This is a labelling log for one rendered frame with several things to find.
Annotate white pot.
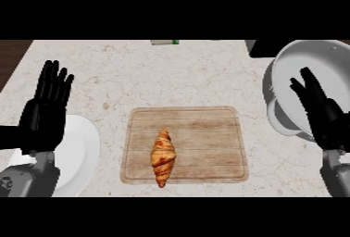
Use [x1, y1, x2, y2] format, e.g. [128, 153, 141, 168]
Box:
[261, 40, 350, 143]

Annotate green and white box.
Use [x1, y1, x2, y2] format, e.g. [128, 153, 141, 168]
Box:
[150, 40, 178, 46]

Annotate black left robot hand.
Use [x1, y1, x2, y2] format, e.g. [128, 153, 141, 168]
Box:
[0, 59, 75, 156]

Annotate wooden cutting board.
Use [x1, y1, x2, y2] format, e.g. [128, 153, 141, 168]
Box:
[119, 106, 249, 185]

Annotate black appliance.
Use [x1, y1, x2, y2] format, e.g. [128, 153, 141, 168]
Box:
[245, 40, 302, 58]

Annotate golden brown croissant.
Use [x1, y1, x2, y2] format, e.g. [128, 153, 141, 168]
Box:
[150, 128, 177, 189]

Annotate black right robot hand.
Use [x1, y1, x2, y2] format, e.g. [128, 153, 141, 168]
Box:
[287, 67, 350, 153]

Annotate white plate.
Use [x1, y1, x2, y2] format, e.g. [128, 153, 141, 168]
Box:
[7, 114, 101, 198]

